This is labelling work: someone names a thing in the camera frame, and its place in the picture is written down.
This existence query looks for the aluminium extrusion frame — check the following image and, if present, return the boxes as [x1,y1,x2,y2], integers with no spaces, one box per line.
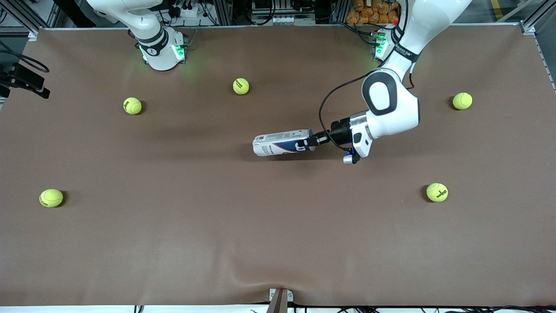
[0,0,556,42]

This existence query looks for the brown table mat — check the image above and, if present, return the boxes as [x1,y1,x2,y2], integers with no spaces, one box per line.
[0,24,556,307]

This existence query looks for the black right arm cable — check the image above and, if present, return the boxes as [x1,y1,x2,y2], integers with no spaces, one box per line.
[0,41,50,73]

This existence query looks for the blue white tennis ball can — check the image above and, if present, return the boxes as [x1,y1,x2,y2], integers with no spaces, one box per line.
[253,129,317,157]

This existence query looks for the white power strip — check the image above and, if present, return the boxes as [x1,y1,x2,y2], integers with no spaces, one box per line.
[172,3,210,19]

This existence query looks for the pile of orange packets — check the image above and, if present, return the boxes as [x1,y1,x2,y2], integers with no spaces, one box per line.
[346,0,399,25]

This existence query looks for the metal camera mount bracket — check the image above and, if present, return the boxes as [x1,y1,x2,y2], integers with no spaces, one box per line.
[266,288,294,313]

